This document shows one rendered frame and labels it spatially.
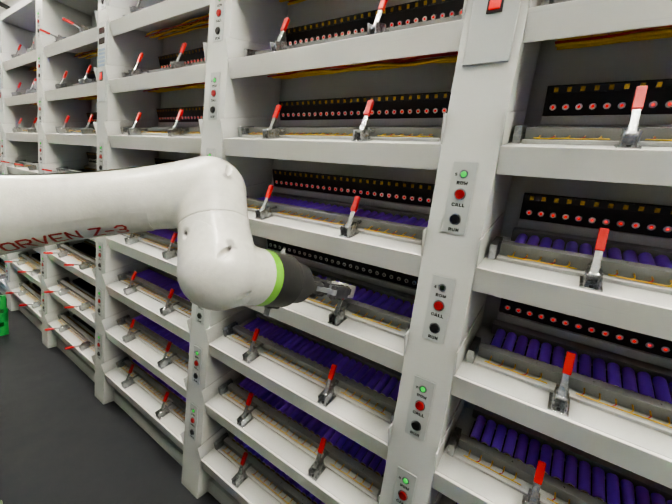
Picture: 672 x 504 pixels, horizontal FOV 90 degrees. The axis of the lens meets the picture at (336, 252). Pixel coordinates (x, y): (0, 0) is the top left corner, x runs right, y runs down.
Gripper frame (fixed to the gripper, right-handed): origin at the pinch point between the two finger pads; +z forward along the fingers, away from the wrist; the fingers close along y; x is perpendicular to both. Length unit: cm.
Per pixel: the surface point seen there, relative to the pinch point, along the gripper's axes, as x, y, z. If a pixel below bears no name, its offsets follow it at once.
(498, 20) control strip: 48, 24, -16
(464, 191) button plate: 22.7, 23.5, -9.2
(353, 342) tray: -10.1, 6.2, -0.3
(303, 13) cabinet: 74, -36, -1
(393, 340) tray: -7.1, 14.0, 1.7
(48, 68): 62, -182, -17
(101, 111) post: 39, -118, -13
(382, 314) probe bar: -3.0, 9.0, 4.6
